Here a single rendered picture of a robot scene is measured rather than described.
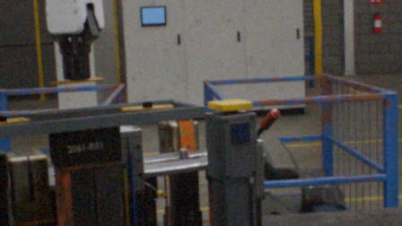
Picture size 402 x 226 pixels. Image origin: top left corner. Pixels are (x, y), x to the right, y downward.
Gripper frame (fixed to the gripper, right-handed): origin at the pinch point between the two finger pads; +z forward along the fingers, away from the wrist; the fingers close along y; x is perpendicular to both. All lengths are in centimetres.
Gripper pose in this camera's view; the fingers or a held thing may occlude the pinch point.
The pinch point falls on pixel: (76, 66)
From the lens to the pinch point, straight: 109.6
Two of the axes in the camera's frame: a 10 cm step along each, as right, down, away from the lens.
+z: 0.5, 9.9, 1.3
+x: -7.3, 1.2, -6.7
